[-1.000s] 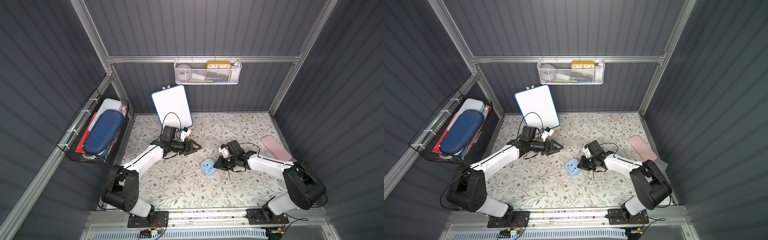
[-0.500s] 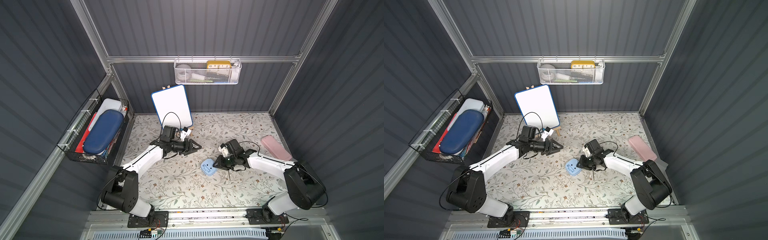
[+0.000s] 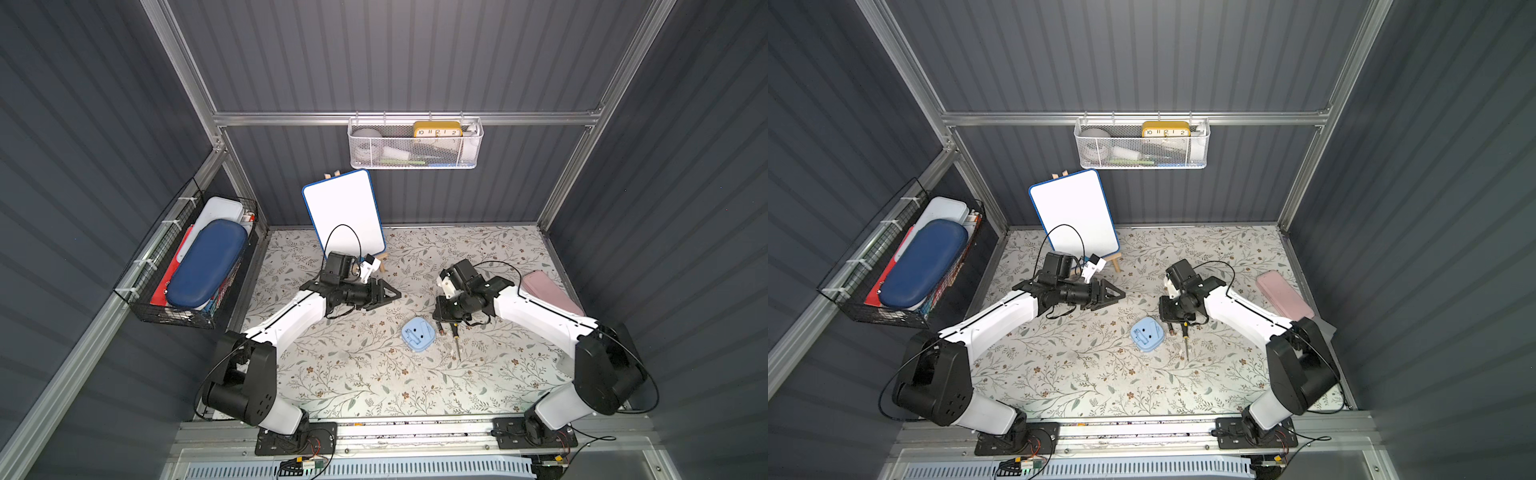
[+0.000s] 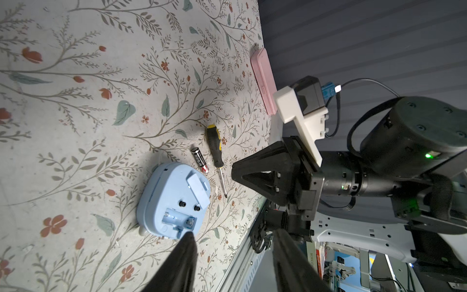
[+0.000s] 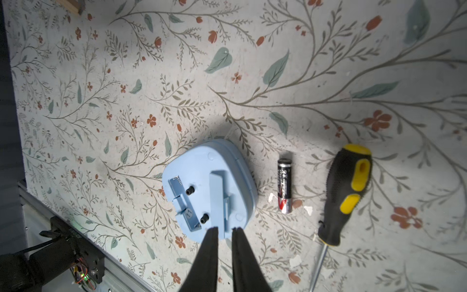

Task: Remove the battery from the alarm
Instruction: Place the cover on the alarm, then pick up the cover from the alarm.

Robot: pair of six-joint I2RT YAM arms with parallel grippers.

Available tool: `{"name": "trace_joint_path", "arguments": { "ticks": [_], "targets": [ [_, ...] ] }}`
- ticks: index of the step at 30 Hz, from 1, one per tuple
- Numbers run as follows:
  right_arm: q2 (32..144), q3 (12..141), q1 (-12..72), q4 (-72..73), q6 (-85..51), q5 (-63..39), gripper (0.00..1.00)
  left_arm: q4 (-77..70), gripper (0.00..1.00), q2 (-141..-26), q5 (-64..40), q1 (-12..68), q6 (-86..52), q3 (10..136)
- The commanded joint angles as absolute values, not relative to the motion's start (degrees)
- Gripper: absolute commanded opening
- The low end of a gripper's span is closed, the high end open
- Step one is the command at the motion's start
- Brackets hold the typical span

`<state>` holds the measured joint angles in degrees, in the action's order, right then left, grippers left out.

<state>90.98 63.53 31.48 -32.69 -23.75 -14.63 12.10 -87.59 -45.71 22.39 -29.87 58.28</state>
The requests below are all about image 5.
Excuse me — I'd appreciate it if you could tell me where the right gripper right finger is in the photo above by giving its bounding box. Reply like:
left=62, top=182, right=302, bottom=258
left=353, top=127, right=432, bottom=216
left=232, top=228, right=272, bottom=292

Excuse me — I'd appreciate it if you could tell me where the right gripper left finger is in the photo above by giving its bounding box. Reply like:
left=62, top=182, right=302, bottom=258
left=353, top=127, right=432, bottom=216
left=180, top=227, right=218, bottom=292

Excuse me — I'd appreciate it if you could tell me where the light blue alarm clock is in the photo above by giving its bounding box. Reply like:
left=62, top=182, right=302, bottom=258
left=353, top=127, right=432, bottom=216
left=162, top=139, right=258, bottom=243

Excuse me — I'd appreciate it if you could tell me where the black red AA battery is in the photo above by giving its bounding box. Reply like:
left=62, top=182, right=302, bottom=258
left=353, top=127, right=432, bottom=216
left=277, top=158, right=293, bottom=214

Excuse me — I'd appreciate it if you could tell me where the black yellow screwdriver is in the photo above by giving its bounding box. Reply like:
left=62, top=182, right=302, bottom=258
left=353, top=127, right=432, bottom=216
left=310, top=144, right=373, bottom=292

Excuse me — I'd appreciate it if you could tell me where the light blue battery cover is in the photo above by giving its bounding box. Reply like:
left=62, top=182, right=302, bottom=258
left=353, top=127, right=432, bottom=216
left=209, top=171, right=231, bottom=232

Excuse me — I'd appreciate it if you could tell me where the wooden easel stand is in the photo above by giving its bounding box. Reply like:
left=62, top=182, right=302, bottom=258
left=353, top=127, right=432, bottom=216
left=55, top=0, right=85, bottom=15

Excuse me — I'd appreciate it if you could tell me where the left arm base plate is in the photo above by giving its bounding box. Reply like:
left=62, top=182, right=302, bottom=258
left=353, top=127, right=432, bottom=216
left=30, top=216, right=105, bottom=290

